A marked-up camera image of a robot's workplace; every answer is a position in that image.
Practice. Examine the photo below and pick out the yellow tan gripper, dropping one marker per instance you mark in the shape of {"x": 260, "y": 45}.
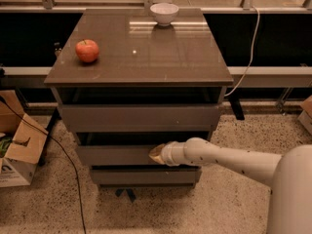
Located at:
{"x": 168, "y": 154}

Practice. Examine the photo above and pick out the open cardboard box left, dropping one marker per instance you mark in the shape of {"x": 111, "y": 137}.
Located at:
{"x": 27, "y": 138}

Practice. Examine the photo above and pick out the white ceramic bowl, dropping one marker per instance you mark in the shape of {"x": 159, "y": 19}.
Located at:
{"x": 164, "y": 13}

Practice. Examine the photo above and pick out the grey drawer cabinet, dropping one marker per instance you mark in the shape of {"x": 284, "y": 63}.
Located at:
{"x": 140, "y": 63}

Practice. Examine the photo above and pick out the red apple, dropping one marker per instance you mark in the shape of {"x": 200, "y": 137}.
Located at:
{"x": 87, "y": 50}

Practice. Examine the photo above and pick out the grey drawer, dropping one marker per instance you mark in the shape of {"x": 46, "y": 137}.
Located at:
{"x": 115, "y": 155}
{"x": 138, "y": 118}
{"x": 151, "y": 176}

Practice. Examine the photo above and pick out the grey top drawer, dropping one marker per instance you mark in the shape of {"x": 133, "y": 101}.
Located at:
{"x": 138, "y": 118}

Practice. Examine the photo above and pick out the cardboard box right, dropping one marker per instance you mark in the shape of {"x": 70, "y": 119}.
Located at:
{"x": 305, "y": 117}

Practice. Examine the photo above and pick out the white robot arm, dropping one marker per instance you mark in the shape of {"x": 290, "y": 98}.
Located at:
{"x": 289, "y": 177}

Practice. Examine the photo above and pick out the grey bottom drawer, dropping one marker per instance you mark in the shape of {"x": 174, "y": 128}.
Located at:
{"x": 151, "y": 176}

